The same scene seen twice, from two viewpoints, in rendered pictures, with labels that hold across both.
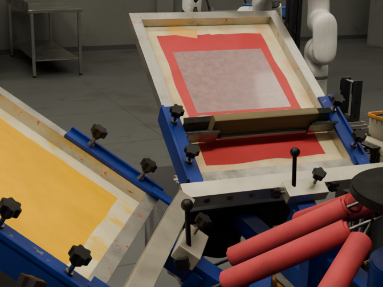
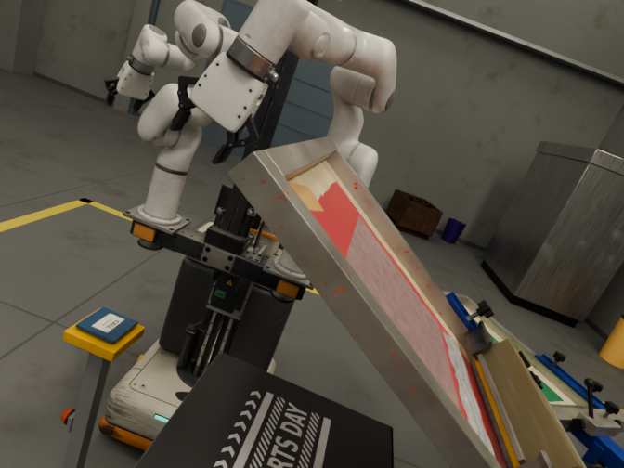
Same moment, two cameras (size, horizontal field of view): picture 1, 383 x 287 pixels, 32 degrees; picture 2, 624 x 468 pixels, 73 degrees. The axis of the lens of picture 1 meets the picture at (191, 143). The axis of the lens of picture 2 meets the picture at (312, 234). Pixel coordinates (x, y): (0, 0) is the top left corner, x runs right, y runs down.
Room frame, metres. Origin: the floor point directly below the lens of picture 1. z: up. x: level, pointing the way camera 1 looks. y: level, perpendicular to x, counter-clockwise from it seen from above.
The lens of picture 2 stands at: (2.19, 0.58, 1.63)
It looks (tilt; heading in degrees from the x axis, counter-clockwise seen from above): 17 degrees down; 294
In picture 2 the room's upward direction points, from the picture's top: 21 degrees clockwise
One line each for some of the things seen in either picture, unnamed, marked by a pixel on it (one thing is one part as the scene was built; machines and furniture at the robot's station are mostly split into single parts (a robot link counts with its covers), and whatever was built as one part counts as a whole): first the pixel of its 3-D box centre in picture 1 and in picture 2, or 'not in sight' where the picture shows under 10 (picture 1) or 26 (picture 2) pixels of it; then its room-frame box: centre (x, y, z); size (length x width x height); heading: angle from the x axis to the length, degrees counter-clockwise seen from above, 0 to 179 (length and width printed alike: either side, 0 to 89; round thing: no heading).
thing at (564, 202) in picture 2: not in sight; (565, 231); (1.60, -6.70, 1.13); 1.70 x 1.30 x 2.26; 114
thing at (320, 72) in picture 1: (317, 57); not in sight; (2.69, -0.50, 1.37); 0.13 x 0.10 x 0.16; 5
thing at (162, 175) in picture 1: (219, 183); (285, 453); (2.38, -0.10, 0.95); 0.48 x 0.44 x 0.01; 20
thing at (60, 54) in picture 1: (42, 31); not in sight; (10.10, 2.24, 0.51); 1.96 x 0.74 x 1.01; 24
